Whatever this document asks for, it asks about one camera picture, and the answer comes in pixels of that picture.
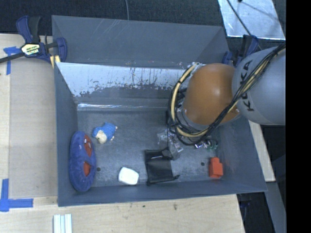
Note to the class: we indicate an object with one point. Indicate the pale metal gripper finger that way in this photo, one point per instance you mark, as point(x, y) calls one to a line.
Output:
point(177, 150)
point(163, 136)

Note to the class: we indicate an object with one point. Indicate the black fabric pouch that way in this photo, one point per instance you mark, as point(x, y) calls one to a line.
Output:
point(159, 170)

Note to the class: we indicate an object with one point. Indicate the white rounded block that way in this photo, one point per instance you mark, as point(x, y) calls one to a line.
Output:
point(128, 176)

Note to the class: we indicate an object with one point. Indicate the blue toy bird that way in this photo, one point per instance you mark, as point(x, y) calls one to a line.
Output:
point(105, 131)

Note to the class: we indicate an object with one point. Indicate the red plastic block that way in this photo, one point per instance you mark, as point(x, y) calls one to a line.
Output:
point(215, 167)

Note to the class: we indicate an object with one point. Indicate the blue and red round plush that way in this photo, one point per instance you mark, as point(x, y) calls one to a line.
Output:
point(77, 164)

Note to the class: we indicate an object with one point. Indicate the pale wood flat board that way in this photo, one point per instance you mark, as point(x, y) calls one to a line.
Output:
point(31, 130)

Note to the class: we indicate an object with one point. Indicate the grey metal bin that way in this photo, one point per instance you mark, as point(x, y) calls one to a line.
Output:
point(136, 45)

